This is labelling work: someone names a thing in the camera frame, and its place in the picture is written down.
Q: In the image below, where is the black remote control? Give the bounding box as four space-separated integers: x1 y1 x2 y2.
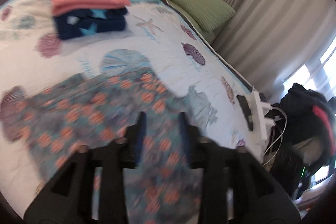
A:
236 95 253 131

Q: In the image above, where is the white cable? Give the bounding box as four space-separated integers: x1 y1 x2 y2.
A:
262 107 288 166

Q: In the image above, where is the white seashell quilt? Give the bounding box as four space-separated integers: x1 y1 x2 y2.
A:
1 0 265 217

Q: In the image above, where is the folded navy star blanket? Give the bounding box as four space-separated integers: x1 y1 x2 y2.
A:
53 7 128 40

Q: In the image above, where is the black and red backpack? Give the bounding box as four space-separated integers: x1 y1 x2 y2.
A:
280 83 335 174

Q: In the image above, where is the teal floral patterned garment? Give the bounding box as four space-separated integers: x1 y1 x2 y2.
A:
1 68 217 223

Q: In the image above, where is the large green pillow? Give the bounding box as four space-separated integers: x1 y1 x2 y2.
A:
170 0 235 32

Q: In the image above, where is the grey pleated curtain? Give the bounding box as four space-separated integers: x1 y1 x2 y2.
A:
212 0 335 101

